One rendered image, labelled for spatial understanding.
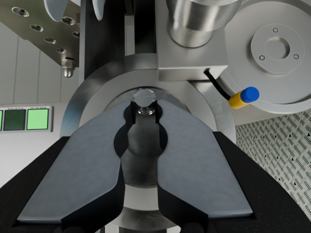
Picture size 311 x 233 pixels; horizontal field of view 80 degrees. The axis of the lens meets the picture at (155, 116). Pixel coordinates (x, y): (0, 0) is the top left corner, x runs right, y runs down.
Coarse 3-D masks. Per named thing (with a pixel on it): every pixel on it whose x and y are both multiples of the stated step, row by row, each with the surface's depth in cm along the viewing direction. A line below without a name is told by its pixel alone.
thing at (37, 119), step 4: (28, 112) 49; (32, 112) 49; (36, 112) 49; (40, 112) 49; (44, 112) 49; (28, 116) 49; (32, 116) 49; (36, 116) 49; (40, 116) 49; (44, 116) 49; (28, 120) 49; (32, 120) 49; (36, 120) 49; (40, 120) 49; (44, 120) 48; (28, 124) 48; (32, 124) 48; (36, 124) 48; (40, 124) 48; (44, 124) 48; (28, 128) 48; (32, 128) 48; (36, 128) 48; (40, 128) 48; (44, 128) 48
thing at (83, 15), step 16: (112, 0) 31; (80, 16) 18; (112, 16) 31; (80, 32) 18; (96, 32) 22; (112, 32) 30; (80, 48) 18; (96, 48) 21; (112, 48) 30; (80, 64) 18; (96, 64) 21; (80, 80) 17
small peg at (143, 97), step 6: (138, 90) 11; (144, 90) 11; (150, 90) 11; (138, 96) 11; (144, 96) 11; (150, 96) 11; (138, 102) 11; (144, 102) 11; (150, 102) 11; (138, 108) 11; (144, 108) 11; (150, 108) 11; (144, 114) 13; (150, 114) 13
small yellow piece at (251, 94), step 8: (208, 72) 14; (216, 88) 13; (248, 88) 10; (224, 96) 13; (232, 96) 12; (240, 96) 11; (248, 96) 10; (256, 96) 10; (232, 104) 12; (240, 104) 11
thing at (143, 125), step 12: (120, 96) 14; (132, 96) 14; (156, 96) 14; (168, 96) 14; (108, 108) 14; (144, 120) 14; (132, 132) 14; (144, 132) 14; (156, 132) 14; (132, 144) 14; (144, 144) 13; (156, 144) 14; (132, 156) 13; (144, 156) 14; (156, 156) 13; (132, 168) 13; (144, 168) 13; (156, 168) 13; (132, 180) 13; (144, 180) 13; (156, 180) 13
